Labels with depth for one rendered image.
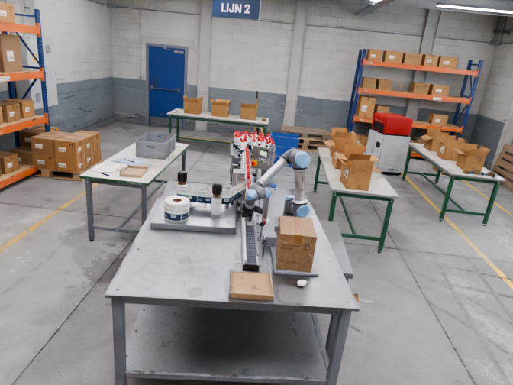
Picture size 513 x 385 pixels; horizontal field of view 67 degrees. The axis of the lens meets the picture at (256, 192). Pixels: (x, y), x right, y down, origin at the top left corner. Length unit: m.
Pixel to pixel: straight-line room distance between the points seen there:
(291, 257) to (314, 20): 8.70
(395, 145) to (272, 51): 4.17
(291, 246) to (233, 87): 8.55
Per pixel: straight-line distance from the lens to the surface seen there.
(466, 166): 6.88
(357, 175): 4.74
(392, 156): 8.65
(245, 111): 8.74
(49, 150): 6.94
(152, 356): 2.95
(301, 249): 2.62
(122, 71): 11.61
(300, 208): 3.07
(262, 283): 2.55
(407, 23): 11.17
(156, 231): 3.15
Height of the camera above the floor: 2.22
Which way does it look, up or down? 20 degrees down
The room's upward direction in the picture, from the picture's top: 6 degrees clockwise
